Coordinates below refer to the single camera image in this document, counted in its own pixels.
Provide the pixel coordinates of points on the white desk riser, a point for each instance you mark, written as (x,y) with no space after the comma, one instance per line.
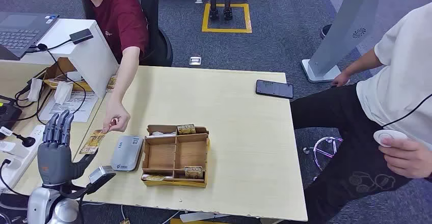
(91,60)

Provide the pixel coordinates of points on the person's left forearm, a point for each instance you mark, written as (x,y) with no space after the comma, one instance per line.
(123,77)

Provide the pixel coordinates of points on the person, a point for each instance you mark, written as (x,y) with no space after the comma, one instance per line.
(398,80)
(118,16)

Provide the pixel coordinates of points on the black desk device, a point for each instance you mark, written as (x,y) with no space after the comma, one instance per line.
(8,116)

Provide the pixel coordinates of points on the person's right hand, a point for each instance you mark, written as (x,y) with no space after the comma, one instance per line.
(341,80)

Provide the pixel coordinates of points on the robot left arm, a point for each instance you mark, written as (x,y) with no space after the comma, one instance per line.
(40,202)

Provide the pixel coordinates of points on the wooden compartment box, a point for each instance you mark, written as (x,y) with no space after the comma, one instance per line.
(162,155)

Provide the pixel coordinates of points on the chrome chair base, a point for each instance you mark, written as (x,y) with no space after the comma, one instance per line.
(315,150)

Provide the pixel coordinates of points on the black smartphone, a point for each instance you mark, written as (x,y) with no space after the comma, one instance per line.
(274,89)

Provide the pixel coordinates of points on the white paper packet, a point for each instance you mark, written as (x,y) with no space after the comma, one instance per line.
(63,92)
(34,89)

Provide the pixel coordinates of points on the white round remote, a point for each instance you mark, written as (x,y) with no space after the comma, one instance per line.
(388,134)

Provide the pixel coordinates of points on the printed paper sheet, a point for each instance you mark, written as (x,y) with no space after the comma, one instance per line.
(67,107)

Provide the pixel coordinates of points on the person's left hand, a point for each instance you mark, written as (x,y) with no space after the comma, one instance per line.
(116,116)
(410,158)

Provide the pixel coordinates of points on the white plug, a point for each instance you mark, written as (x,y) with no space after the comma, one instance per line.
(6,146)

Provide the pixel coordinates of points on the person's right forearm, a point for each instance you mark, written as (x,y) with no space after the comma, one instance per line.
(364,64)

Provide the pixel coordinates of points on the stack of MOTEL cards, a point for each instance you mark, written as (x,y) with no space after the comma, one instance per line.
(111,83)

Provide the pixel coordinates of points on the white power strip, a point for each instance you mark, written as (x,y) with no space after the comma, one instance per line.
(20,161)

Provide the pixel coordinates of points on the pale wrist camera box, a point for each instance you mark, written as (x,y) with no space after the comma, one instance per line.
(101,175)

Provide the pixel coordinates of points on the dark grey laptop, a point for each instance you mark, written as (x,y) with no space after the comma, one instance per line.
(20,30)

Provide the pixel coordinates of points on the brown cardboard box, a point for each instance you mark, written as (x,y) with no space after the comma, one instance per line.
(59,67)

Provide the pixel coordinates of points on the metal floor socket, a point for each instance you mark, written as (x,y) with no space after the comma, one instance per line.
(195,60)

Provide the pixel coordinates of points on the white kiosk stand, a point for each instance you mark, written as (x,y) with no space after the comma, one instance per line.
(351,20)

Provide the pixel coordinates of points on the yellow tape square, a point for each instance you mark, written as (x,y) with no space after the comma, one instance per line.
(206,16)

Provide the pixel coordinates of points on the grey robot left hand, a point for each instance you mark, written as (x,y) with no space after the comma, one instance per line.
(54,161)

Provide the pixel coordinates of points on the black office chair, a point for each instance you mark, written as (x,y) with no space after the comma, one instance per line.
(158,47)

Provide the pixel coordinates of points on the grey card reader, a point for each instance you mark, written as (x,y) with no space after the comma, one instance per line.
(126,153)

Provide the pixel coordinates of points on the black adapter hub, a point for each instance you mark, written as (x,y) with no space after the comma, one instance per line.
(81,36)

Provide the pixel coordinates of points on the black humanoid robot legs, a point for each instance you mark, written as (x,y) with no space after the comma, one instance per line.
(213,0)

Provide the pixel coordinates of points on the black plug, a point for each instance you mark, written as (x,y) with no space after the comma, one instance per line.
(27,141)

